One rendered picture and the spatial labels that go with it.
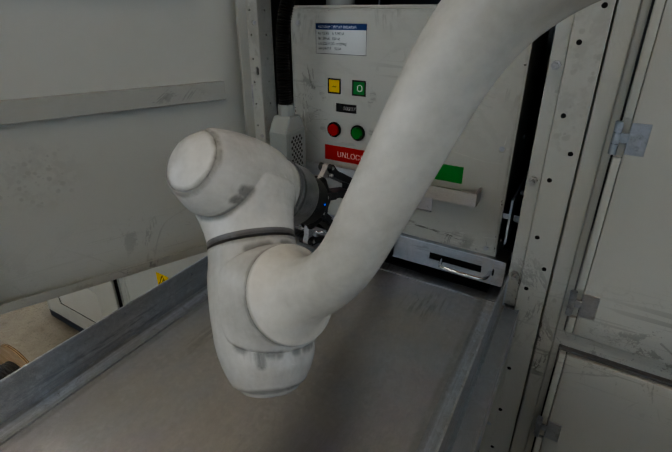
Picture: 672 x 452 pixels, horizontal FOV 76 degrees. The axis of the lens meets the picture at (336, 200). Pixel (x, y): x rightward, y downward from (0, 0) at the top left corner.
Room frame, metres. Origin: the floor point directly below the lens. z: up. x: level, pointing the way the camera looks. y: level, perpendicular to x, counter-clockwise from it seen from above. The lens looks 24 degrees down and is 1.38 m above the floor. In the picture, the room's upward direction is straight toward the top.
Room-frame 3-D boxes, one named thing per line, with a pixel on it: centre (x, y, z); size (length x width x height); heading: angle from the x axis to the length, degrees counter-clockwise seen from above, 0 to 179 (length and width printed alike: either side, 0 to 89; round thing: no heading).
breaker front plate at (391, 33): (0.87, -0.11, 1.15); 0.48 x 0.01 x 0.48; 59
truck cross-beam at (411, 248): (0.89, -0.12, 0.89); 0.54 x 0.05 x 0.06; 59
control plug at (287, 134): (0.92, 0.10, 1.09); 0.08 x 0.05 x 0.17; 149
